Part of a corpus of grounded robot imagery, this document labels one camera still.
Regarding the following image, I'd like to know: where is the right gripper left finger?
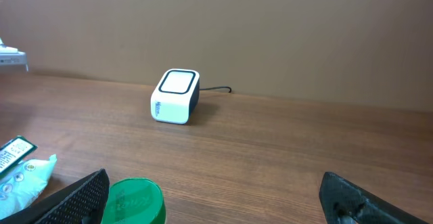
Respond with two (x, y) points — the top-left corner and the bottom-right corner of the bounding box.
(1, 169), (110, 224)

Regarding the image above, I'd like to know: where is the black scanner cable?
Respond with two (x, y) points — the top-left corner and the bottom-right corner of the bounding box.
(198, 86), (233, 94)

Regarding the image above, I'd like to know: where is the green white gum pack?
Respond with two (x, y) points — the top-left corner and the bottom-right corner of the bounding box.
(1, 135), (38, 178)

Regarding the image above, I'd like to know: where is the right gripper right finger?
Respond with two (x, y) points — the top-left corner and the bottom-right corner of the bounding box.
(319, 172), (427, 224)

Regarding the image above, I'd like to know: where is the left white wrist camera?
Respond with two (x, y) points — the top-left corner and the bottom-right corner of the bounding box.
(1, 41), (29, 72)

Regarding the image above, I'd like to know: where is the light teal sachet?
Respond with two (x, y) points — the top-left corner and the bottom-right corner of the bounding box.
(1, 154), (57, 219)

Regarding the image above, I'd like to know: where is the green lid jar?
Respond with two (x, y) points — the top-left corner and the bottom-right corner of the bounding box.
(101, 178), (167, 224)

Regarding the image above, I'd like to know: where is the white barcode scanner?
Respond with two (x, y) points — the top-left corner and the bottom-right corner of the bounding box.
(150, 68), (200, 125)

